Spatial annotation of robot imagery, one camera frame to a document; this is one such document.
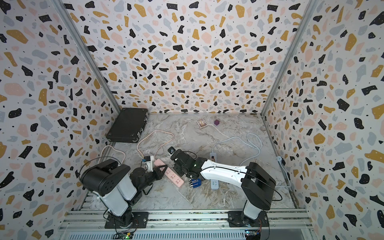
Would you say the playing card box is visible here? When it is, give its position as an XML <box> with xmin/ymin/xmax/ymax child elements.
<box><xmin>196</xmin><ymin>118</ymin><xmax>208</xmax><ymax>129</ymax></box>

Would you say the white power strip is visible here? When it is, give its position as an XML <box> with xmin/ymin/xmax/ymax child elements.
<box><xmin>209</xmin><ymin>152</ymin><xmax>220</xmax><ymax>191</ymax></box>

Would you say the pink power strip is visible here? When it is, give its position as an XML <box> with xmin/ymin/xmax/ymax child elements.
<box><xmin>154</xmin><ymin>159</ymin><xmax>184</xmax><ymax>188</ymax></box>

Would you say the black briefcase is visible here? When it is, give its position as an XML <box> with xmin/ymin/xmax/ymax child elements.
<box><xmin>106</xmin><ymin>108</ymin><xmax>149</xmax><ymax>143</ymax></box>

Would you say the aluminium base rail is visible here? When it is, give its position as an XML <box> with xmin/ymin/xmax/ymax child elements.
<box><xmin>58</xmin><ymin>209</ymin><xmax>317</xmax><ymax>240</ymax></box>

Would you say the aluminium corner post right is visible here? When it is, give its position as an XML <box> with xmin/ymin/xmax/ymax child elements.
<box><xmin>261</xmin><ymin>0</ymin><xmax>319</xmax><ymax>117</ymax></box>

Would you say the aluminium corner post left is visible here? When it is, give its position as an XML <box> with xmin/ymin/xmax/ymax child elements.
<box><xmin>53</xmin><ymin>1</ymin><xmax>121</xmax><ymax>113</ymax></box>

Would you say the aluminium corner post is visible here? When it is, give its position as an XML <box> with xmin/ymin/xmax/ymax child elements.
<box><xmin>261</xmin><ymin>0</ymin><xmax>319</xmax><ymax>117</ymax></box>
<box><xmin>53</xmin><ymin>1</ymin><xmax>121</xmax><ymax>113</ymax></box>

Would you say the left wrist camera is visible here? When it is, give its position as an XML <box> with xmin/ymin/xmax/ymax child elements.
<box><xmin>142</xmin><ymin>156</ymin><xmax>155</xmax><ymax>173</ymax></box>

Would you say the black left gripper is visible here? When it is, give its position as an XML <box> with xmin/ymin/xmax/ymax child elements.
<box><xmin>138</xmin><ymin>165</ymin><xmax>168</xmax><ymax>194</ymax></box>

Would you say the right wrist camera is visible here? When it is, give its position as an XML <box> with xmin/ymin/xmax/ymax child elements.
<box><xmin>167</xmin><ymin>147</ymin><xmax>176</xmax><ymax>156</ymax></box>

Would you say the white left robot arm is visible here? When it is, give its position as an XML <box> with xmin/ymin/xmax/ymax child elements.
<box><xmin>80</xmin><ymin>159</ymin><xmax>168</xmax><ymax>231</ymax></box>

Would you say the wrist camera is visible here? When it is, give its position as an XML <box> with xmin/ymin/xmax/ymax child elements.
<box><xmin>167</xmin><ymin>147</ymin><xmax>176</xmax><ymax>156</ymax></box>
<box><xmin>142</xmin><ymin>156</ymin><xmax>155</xmax><ymax>173</ymax></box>

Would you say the white power strip cable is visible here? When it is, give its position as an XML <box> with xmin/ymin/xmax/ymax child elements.
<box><xmin>211</xmin><ymin>132</ymin><xmax>263</xmax><ymax>164</ymax></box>

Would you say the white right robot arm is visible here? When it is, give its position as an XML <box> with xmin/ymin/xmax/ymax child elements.
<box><xmin>168</xmin><ymin>147</ymin><xmax>278</xmax><ymax>220</ymax></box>

